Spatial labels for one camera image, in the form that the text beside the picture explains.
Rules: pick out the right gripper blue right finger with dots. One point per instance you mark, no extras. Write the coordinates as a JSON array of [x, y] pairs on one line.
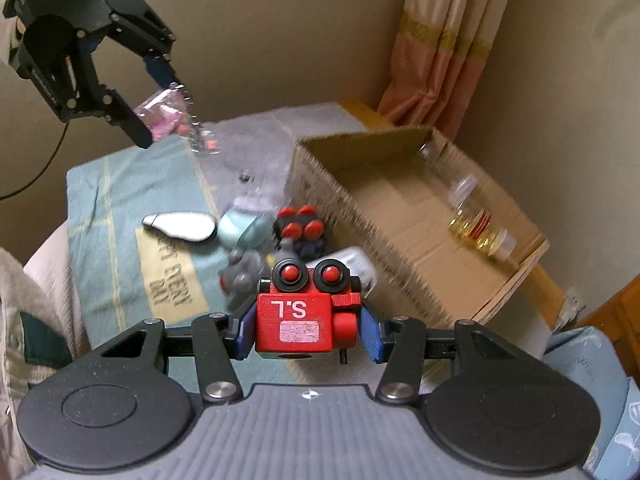
[[371, 331]]

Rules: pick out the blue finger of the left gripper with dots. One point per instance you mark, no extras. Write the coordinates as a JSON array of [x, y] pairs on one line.
[[130, 123], [161, 71]]

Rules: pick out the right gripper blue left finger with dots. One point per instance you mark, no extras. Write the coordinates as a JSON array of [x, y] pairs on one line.
[[245, 332]]

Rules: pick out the pink trinkets plastic bag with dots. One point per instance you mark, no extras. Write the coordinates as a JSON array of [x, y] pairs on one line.
[[169, 112]]

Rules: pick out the grey elephant toy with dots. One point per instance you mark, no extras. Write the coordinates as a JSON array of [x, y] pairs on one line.
[[239, 279]]

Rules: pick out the red wooden toy truck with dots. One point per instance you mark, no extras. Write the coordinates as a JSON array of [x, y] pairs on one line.
[[303, 311]]

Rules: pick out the white translucent plastic box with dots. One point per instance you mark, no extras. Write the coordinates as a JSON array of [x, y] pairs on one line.
[[357, 262]]

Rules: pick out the black toy car red wheels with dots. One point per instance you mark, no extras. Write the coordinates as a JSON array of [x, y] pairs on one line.
[[300, 231]]

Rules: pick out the cardboard box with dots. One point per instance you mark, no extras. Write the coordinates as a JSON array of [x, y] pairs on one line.
[[373, 191]]

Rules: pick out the white teardrop-shaped object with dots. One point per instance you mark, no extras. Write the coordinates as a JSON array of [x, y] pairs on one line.
[[189, 226]]

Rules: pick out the teal yellow cloth mat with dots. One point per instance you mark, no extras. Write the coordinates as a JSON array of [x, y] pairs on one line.
[[125, 272]]

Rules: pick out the bottle of gold capsules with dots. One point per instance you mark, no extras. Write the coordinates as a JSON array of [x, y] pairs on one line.
[[475, 226]]

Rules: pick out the empty clear plastic bottle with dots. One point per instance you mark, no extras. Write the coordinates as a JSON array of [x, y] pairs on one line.
[[460, 185]]

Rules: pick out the blue floral pillow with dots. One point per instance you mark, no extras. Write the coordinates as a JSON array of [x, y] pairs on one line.
[[587, 357]]

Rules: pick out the wooden nightstand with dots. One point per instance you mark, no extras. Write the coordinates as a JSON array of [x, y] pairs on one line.
[[618, 319]]

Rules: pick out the pink gold curtain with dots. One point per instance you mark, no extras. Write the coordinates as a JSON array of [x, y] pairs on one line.
[[439, 54]]

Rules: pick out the white wall plug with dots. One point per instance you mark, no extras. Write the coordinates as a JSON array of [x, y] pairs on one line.
[[573, 306]]

